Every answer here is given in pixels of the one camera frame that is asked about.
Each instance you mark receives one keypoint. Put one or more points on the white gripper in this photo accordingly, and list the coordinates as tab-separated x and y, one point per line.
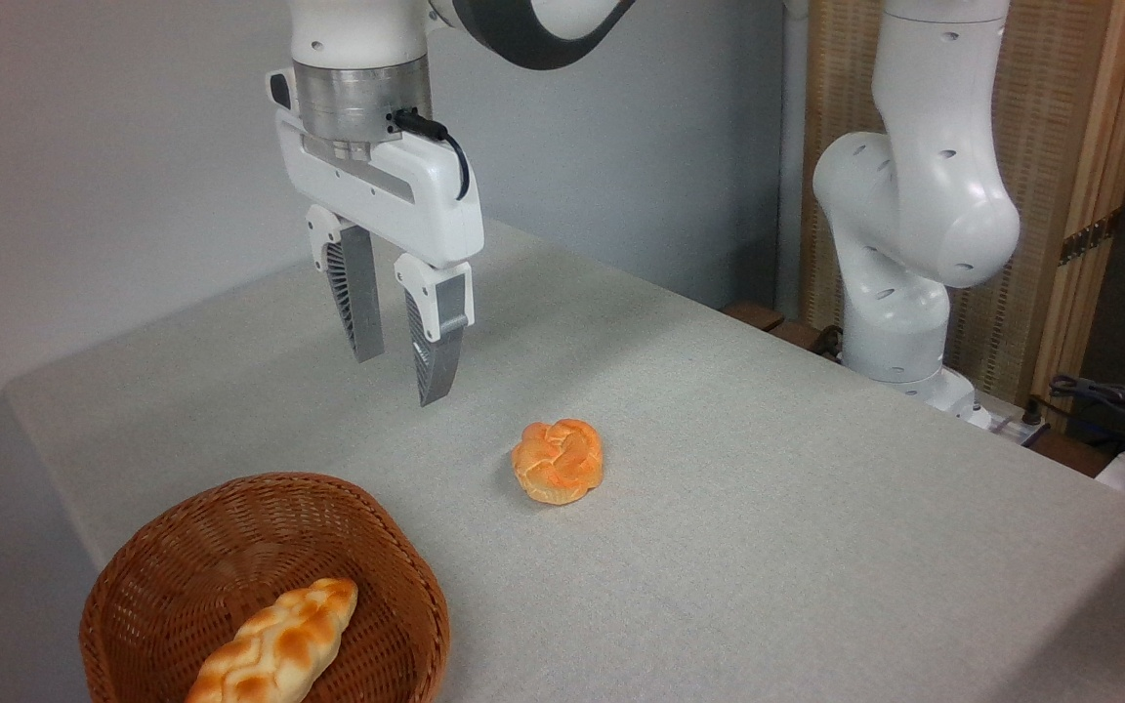
416	200

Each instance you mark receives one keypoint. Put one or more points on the long braided bread loaf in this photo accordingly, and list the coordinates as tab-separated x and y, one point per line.
279	640

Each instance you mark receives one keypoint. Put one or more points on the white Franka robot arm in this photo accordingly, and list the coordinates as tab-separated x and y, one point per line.
924	195

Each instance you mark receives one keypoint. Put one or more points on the round braided bread roll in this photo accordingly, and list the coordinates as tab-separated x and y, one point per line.
559	461

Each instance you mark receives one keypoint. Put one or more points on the brown wicker basket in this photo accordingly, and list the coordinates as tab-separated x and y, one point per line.
172	576

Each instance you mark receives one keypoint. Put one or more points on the brown wooden board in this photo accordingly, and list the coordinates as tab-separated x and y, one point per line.
768	320

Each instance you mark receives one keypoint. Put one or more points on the grey tablecloth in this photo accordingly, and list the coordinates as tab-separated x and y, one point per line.
768	547

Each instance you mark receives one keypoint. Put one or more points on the wooden rattan folding screen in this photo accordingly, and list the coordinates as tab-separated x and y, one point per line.
1051	107

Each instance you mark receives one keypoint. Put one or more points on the metal screen hinge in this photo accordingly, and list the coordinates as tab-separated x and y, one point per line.
1090	237

